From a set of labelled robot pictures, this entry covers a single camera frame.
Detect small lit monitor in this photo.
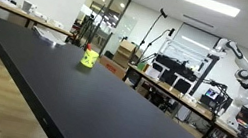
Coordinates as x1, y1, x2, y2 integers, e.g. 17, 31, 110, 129
203, 87, 222, 102

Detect rectangular ceiling light panel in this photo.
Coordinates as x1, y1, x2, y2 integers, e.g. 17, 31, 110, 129
176, 0, 243, 19

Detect yellow printed mug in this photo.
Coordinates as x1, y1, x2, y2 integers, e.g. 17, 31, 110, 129
79, 47, 101, 70

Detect silver metal mounting plate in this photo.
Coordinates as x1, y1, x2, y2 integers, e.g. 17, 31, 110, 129
29, 24, 69, 49

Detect black camera tripod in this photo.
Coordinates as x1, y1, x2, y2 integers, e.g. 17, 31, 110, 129
71, 0, 109, 55

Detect black microphone stand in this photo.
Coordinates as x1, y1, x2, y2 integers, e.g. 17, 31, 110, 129
135, 5, 179, 71

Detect cardboard box with red label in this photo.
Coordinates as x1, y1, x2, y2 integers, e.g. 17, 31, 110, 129
96, 54, 130, 80

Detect black equipment on rack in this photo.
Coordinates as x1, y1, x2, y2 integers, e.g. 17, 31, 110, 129
150, 53, 201, 85

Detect wooden side table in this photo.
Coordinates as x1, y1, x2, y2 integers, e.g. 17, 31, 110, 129
0, 0, 79, 42

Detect long wooden desk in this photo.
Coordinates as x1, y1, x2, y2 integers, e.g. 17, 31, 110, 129
114, 62, 248, 138

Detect stacked brown cardboard boxes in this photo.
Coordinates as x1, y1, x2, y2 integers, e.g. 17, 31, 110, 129
110, 38, 145, 72

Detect white metal rack frame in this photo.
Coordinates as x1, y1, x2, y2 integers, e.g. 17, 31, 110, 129
149, 34, 221, 99

